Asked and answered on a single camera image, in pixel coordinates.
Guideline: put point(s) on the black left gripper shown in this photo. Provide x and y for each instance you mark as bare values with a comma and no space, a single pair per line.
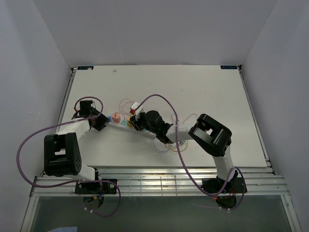
103,120

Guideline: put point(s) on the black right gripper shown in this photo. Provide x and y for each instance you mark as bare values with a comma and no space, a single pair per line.
136,123

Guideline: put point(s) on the white multicolour power strip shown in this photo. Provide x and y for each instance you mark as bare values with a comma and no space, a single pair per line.
123,126

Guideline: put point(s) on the yellow charger plug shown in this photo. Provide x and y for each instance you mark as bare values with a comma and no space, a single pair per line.
129,124

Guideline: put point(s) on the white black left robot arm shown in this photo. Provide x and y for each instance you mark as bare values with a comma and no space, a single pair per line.
62,156

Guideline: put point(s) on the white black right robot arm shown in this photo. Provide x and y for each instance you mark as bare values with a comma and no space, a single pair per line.
212,136

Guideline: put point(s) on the black XDOF label left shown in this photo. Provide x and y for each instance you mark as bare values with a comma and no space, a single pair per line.
85,67

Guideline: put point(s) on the black xdof label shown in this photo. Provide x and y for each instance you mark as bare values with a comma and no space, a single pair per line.
85,67
228,67

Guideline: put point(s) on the black XDOF label right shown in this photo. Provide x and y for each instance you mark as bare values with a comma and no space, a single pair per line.
228,67

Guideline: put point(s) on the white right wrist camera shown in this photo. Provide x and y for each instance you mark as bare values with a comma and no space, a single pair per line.
133,107

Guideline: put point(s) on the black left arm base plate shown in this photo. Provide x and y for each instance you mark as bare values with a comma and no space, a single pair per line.
97,188

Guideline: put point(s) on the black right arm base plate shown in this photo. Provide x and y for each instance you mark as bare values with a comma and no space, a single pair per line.
214,185

